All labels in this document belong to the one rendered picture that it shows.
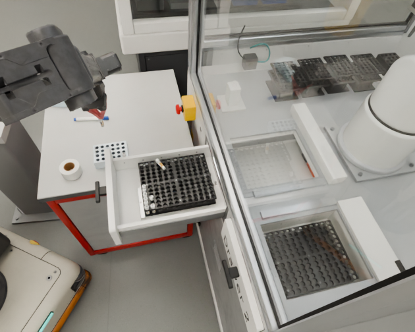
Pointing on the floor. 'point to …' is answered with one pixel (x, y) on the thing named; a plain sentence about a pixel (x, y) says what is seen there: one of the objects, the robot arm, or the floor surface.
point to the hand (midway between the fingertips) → (100, 115)
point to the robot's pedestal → (16, 170)
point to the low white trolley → (143, 140)
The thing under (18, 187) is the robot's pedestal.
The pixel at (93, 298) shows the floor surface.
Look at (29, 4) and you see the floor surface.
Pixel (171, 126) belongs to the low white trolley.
